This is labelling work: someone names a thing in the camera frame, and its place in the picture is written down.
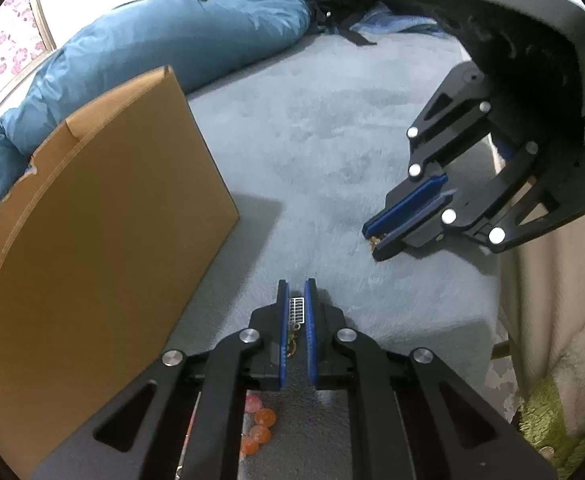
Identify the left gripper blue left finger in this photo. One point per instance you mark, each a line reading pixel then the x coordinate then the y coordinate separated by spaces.
pixel 182 417

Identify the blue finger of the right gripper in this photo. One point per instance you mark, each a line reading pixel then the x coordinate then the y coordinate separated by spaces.
pixel 538 191
pixel 469 104

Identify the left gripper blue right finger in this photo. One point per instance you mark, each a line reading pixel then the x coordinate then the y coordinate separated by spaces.
pixel 411 417

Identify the green fuzzy rug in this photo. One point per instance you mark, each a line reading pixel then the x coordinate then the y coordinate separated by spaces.
pixel 552 420

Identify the grey bed sheet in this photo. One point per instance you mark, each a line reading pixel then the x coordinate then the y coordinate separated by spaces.
pixel 309 144

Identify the brown cardboard box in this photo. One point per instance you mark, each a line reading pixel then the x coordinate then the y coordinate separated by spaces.
pixel 102 244

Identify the blue duvet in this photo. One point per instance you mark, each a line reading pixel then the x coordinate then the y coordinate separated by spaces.
pixel 202 40

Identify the floral window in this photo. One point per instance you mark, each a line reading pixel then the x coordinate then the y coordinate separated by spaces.
pixel 25 39

